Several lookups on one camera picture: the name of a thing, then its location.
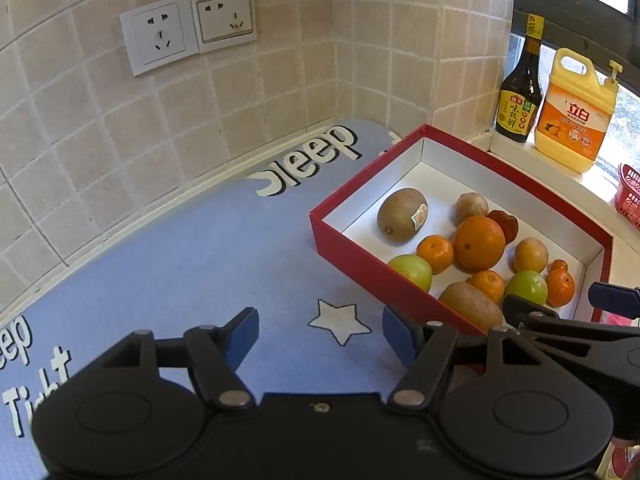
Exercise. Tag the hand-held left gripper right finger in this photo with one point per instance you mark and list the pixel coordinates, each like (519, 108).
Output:
(397, 335)

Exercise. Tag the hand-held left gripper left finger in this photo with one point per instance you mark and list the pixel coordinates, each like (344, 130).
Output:
(245, 335)

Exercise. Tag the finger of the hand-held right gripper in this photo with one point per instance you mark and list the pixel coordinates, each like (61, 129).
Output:
(615, 297)
(525, 310)

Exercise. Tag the small orange mandarin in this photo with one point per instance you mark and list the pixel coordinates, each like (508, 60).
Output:
(487, 285)
(560, 287)
(435, 255)

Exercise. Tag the red strawberry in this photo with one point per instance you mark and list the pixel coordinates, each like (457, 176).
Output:
(507, 225)

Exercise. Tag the red cardboard box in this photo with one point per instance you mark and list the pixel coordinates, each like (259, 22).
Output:
(340, 240)

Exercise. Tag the green apple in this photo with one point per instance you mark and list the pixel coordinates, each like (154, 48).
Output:
(410, 272)
(525, 287)

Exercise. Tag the plain brown kiwi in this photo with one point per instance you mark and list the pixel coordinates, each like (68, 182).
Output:
(470, 305)

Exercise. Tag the yellow round fruit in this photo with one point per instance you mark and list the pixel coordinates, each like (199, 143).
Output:
(531, 255)

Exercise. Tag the tiny orange kumquat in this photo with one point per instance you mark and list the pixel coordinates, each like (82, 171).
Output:
(559, 265)

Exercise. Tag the blue printed mat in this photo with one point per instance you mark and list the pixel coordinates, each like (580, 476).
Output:
(200, 270)

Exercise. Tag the large orange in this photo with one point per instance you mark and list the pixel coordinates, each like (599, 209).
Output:
(479, 242)

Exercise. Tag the red plastic basket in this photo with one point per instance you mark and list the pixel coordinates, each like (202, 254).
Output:
(631, 195)

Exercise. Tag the brown round fruit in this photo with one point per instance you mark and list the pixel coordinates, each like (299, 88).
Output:
(470, 207)

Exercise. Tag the brown kiwi with sticker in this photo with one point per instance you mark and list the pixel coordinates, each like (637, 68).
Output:
(395, 215)

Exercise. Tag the yellow detergent bottle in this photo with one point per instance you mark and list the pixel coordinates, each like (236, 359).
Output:
(570, 125)

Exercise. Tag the dark soy sauce bottle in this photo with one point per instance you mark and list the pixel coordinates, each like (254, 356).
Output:
(520, 105)

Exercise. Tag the dark window frame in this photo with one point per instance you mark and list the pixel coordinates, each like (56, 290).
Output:
(575, 20)

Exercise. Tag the white wall socket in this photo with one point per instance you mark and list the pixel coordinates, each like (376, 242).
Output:
(160, 35)

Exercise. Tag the beige framed wall socket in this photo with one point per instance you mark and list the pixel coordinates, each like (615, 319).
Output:
(225, 17)

